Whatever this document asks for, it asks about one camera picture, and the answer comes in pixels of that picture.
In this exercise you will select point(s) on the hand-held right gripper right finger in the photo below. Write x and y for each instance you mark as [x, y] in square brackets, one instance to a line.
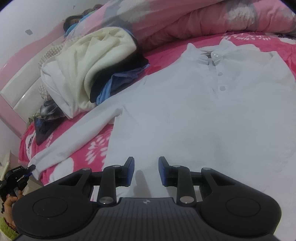
[161, 172]

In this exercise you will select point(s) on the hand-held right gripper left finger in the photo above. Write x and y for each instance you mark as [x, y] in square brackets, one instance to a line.
[130, 172]

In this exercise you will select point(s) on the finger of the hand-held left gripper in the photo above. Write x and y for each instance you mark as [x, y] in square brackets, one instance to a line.
[30, 170]

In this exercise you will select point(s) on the white shirt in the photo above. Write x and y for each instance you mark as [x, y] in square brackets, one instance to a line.
[189, 111]

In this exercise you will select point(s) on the person's left hand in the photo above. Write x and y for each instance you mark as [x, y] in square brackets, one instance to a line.
[10, 206]

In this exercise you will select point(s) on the dark navy garment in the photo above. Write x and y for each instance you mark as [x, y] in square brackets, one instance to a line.
[42, 132]

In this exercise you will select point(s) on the pink floral blanket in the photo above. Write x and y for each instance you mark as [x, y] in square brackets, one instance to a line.
[87, 148]

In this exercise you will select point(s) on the plaid garment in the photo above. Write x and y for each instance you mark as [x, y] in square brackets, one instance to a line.
[50, 110]

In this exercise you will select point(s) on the pink and white headboard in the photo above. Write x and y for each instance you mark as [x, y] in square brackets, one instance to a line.
[20, 81]

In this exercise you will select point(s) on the blue garment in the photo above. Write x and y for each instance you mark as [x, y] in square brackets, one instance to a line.
[118, 81]

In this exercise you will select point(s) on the black garment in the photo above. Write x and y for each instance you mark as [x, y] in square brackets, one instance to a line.
[134, 61]

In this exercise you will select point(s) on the cream sweater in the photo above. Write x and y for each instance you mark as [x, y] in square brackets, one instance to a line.
[78, 69]

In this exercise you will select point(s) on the white knit garment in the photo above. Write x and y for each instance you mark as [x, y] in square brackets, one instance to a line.
[52, 53]

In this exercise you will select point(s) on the pink floral quilt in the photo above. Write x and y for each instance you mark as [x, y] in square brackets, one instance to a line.
[196, 18]

